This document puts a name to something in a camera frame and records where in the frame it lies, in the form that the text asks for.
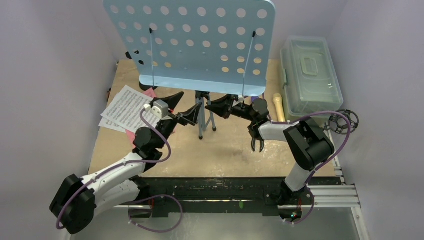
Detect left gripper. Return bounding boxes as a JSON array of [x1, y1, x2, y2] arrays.
[[153, 92, 201, 149]]

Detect purple microphone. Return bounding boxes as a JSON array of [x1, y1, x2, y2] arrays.
[[250, 96, 264, 103]]

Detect pink sheet music page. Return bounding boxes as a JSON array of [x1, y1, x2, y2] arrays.
[[125, 88, 157, 144]]

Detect black round base mic stand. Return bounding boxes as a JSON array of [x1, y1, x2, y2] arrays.
[[125, 50, 160, 92]]

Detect cream microphone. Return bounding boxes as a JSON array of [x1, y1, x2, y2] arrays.
[[272, 93, 286, 122]]

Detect light blue music stand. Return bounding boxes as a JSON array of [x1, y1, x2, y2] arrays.
[[102, 0, 276, 141]]

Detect black shock mount tripod stand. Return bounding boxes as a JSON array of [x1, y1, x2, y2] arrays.
[[324, 109, 360, 135]]

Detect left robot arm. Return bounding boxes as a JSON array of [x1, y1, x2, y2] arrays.
[[49, 91, 203, 235]]

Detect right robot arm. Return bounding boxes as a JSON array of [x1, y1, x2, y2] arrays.
[[205, 94, 335, 204]]

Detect black pruning shears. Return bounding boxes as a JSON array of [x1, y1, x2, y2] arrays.
[[251, 137, 266, 153]]

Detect clear plastic storage box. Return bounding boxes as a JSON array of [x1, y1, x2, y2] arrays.
[[280, 35, 344, 121]]

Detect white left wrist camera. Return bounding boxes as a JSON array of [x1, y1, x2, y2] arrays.
[[143, 100, 170, 120]]

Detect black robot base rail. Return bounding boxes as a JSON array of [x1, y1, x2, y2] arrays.
[[116, 177, 342, 220]]

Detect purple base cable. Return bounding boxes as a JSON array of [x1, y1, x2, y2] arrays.
[[127, 194, 184, 234]]

